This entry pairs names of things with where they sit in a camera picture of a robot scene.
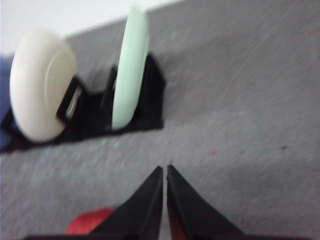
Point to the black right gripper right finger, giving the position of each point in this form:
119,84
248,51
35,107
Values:
192,218

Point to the red pomegranate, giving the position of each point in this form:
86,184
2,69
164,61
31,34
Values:
87,222

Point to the white plate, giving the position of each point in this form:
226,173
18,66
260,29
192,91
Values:
42,74

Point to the black plate rack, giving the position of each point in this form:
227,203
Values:
83,114

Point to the mint green plate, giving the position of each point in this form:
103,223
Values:
131,67

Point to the blue plate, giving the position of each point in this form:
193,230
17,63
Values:
5,96

